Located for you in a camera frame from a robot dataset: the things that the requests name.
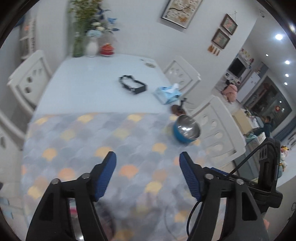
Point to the blue tissue pack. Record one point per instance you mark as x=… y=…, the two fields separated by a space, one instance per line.
x=166 y=95

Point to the blue steel bowl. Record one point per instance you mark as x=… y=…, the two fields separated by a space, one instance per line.
x=186 y=130

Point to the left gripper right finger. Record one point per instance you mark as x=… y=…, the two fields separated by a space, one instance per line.
x=242 y=219

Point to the small framed picture upper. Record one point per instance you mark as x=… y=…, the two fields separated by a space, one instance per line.
x=229 y=24

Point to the white chair near left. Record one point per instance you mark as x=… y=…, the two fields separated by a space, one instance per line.
x=12 y=140

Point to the white dining table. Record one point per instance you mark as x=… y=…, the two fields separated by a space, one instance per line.
x=91 y=85

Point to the white flower vase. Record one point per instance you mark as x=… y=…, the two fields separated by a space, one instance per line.
x=92 y=47

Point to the large framed picture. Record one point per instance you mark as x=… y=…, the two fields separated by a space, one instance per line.
x=181 y=12

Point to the small framed picture lower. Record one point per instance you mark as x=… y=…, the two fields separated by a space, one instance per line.
x=220 y=39

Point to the green glass vase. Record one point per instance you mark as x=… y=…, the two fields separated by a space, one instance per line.
x=78 y=47

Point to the white chair far right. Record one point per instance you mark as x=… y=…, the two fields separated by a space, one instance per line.
x=180 y=72

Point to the fan pattern table mat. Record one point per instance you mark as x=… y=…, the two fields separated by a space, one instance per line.
x=147 y=197

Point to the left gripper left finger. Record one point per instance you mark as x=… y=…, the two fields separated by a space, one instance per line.
x=52 y=219

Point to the white chair near right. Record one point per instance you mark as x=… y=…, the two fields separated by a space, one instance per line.
x=220 y=136

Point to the small framed picture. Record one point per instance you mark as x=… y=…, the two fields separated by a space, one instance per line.
x=220 y=39
x=229 y=24

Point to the white chair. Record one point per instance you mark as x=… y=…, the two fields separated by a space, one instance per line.
x=220 y=136
x=12 y=140
x=180 y=72
x=29 y=80

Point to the red lidded dish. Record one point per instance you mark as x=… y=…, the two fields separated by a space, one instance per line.
x=107 y=50

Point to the white chair far left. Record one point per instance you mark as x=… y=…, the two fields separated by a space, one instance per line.
x=29 y=80

